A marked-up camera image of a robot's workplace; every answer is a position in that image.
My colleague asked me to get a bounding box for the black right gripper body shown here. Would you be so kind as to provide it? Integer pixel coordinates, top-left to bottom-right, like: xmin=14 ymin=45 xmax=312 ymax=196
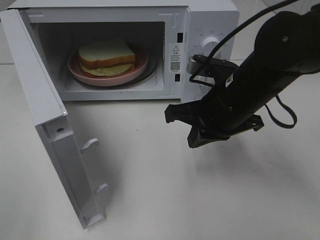
xmin=189 ymin=100 xmax=264 ymax=140

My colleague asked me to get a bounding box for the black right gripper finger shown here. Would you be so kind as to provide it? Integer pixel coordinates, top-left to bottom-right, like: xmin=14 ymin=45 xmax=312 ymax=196
xmin=187 ymin=126 xmax=230 ymax=149
xmin=164 ymin=100 xmax=201 ymax=124

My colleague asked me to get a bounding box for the white timer knob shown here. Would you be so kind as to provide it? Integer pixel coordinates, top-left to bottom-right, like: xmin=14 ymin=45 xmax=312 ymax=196
xmin=197 ymin=76 xmax=215 ymax=87

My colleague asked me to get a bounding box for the red tomato slice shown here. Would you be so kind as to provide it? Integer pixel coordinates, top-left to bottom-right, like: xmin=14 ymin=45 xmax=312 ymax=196
xmin=82 ymin=62 xmax=141 ymax=79

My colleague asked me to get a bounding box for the white bread slice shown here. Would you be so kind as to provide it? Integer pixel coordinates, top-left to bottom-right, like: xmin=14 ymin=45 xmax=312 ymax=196
xmin=78 ymin=38 xmax=136 ymax=69

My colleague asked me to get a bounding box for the pink round plate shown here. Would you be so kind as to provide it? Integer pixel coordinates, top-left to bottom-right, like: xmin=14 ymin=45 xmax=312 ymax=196
xmin=68 ymin=43 xmax=150 ymax=88

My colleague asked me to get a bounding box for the white microwave door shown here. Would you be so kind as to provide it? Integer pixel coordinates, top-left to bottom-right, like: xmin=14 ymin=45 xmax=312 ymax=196
xmin=0 ymin=9 xmax=107 ymax=229

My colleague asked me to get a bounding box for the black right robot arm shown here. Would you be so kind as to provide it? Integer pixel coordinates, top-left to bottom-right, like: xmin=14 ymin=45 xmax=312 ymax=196
xmin=164 ymin=4 xmax=320 ymax=148

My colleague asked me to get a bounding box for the glass microwave turntable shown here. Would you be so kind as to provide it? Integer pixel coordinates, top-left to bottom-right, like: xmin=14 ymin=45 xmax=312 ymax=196
xmin=93 ymin=53 xmax=159 ymax=89

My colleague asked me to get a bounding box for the white warning label sticker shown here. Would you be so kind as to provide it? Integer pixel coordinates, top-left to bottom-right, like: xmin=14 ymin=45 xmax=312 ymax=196
xmin=168 ymin=42 xmax=185 ymax=73

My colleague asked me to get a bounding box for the upper white power knob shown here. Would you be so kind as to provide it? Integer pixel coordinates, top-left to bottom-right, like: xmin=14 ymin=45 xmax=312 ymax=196
xmin=200 ymin=36 xmax=220 ymax=56

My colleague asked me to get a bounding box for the white microwave oven body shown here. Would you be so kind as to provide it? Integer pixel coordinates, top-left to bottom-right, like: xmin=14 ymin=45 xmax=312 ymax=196
xmin=7 ymin=0 xmax=240 ymax=102

